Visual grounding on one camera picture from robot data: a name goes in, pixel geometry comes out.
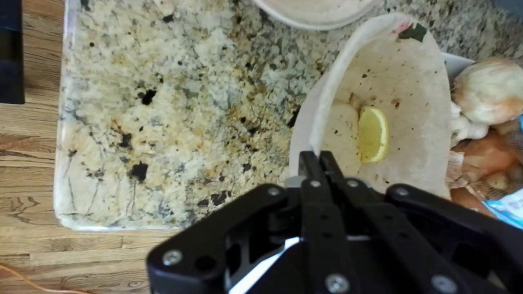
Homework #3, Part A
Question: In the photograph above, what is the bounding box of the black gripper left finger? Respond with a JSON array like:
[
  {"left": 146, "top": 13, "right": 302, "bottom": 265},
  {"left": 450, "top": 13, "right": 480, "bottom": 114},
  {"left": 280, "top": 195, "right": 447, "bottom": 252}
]
[{"left": 146, "top": 150, "right": 354, "bottom": 294}]

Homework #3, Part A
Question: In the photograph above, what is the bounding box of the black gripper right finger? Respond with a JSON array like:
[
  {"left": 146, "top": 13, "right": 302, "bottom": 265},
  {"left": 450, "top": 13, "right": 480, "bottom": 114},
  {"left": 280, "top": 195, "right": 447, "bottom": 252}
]
[{"left": 318, "top": 150, "right": 523, "bottom": 294}]

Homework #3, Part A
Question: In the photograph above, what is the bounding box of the beige ceramic bowl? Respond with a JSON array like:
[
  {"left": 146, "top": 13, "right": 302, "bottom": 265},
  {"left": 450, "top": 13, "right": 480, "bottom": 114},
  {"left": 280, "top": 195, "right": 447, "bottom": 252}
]
[
  {"left": 252, "top": 0, "right": 383, "bottom": 31},
  {"left": 285, "top": 13, "right": 455, "bottom": 201}
]

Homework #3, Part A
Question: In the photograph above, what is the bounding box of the brown shallot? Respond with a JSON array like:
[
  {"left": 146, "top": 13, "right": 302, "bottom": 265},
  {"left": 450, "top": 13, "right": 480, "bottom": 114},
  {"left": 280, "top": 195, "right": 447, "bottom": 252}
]
[{"left": 449, "top": 186, "right": 496, "bottom": 219}]

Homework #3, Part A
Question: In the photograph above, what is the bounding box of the blue white snack bag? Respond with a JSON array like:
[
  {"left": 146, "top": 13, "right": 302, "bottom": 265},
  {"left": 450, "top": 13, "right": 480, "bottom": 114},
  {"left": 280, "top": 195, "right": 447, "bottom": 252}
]
[{"left": 481, "top": 186, "right": 523, "bottom": 232}]

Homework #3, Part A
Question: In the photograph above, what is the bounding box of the large yellow onion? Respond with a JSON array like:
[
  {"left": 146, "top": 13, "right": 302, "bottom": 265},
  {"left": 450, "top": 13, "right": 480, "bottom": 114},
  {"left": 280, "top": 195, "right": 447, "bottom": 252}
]
[{"left": 449, "top": 129, "right": 522, "bottom": 190}]

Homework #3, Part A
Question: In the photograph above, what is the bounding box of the lemon slice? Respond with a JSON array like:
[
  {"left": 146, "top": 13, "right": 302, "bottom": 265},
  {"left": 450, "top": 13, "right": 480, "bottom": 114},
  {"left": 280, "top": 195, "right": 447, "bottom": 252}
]
[{"left": 357, "top": 106, "right": 391, "bottom": 165}]

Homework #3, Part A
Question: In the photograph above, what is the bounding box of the white mushroom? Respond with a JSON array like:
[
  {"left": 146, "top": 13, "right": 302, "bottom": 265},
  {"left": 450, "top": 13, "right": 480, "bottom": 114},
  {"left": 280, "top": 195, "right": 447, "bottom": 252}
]
[{"left": 449, "top": 103, "right": 489, "bottom": 149}]

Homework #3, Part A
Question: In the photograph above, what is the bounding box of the white rectangular plate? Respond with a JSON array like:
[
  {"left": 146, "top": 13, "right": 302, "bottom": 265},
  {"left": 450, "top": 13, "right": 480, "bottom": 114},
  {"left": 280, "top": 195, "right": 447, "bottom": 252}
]
[{"left": 442, "top": 51, "right": 478, "bottom": 80}]

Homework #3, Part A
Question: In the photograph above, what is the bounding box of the dark rectangular object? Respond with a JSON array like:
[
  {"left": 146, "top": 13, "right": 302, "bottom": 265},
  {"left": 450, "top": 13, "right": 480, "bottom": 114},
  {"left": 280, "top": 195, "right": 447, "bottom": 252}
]
[{"left": 0, "top": 0, "right": 27, "bottom": 105}]

